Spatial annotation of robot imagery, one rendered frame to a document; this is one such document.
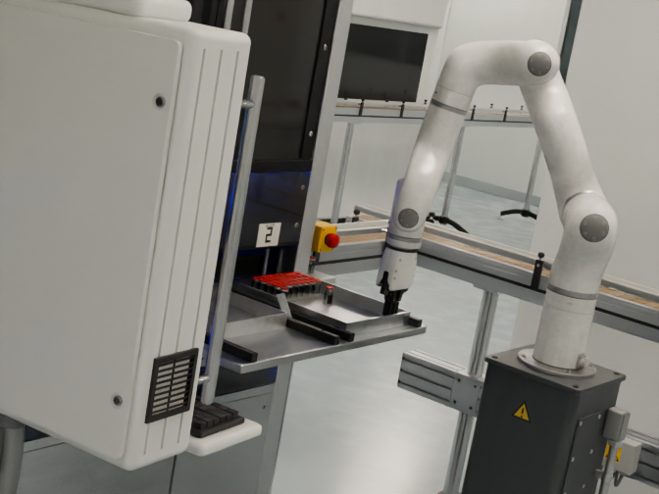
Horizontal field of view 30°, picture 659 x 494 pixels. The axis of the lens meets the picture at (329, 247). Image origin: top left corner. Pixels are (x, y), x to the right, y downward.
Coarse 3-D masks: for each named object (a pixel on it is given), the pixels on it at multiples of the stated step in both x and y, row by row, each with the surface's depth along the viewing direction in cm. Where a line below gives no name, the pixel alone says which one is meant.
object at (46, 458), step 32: (256, 416) 326; (32, 448) 264; (64, 448) 272; (224, 448) 319; (256, 448) 330; (32, 480) 267; (64, 480) 275; (96, 480) 283; (128, 480) 292; (160, 480) 302; (192, 480) 312; (224, 480) 322; (256, 480) 334
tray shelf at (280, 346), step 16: (240, 336) 268; (256, 336) 270; (272, 336) 272; (288, 336) 275; (304, 336) 277; (368, 336) 286; (384, 336) 290; (400, 336) 296; (224, 352) 255; (256, 352) 259; (272, 352) 261; (288, 352) 263; (304, 352) 265; (320, 352) 270; (336, 352) 275; (240, 368) 249; (256, 368) 253
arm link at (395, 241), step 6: (390, 234) 291; (390, 240) 291; (396, 240) 290; (402, 240) 290; (408, 240) 290; (414, 240) 290; (420, 240) 292; (396, 246) 291; (402, 246) 290; (408, 246) 290; (414, 246) 291; (420, 246) 293
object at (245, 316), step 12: (216, 288) 293; (240, 300) 289; (252, 300) 286; (228, 312) 285; (240, 312) 287; (252, 312) 287; (264, 312) 284; (276, 312) 282; (228, 324) 265; (240, 324) 268; (252, 324) 271; (264, 324) 275; (276, 324) 278; (228, 336) 266
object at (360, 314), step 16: (240, 288) 300; (336, 288) 314; (288, 304) 291; (304, 304) 304; (320, 304) 306; (336, 304) 309; (352, 304) 311; (368, 304) 308; (320, 320) 285; (336, 320) 282; (352, 320) 297; (368, 320) 287; (384, 320) 293; (400, 320) 298
